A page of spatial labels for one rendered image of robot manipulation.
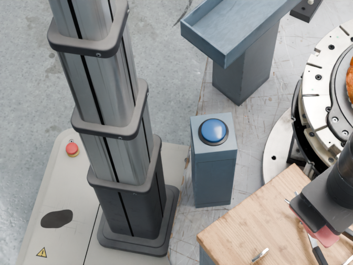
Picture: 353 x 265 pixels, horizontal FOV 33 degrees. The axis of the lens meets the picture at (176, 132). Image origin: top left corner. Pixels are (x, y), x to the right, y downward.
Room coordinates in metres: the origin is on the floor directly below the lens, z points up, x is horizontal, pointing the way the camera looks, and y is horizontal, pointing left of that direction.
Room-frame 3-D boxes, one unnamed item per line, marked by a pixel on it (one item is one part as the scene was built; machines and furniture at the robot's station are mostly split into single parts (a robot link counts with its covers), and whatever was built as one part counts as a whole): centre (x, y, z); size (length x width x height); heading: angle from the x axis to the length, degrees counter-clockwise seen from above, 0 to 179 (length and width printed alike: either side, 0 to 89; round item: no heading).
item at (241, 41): (0.70, -0.15, 0.92); 0.25 x 0.11 x 0.28; 132
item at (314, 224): (0.24, -0.17, 1.21); 0.07 x 0.07 x 0.09; 33
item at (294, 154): (0.51, -0.25, 0.85); 0.06 x 0.04 x 0.05; 160
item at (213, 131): (0.45, -0.06, 1.04); 0.04 x 0.04 x 0.01
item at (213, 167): (0.45, -0.06, 0.91); 0.07 x 0.07 x 0.25; 2
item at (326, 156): (0.40, -0.23, 1.06); 0.08 x 0.02 x 0.01; 24
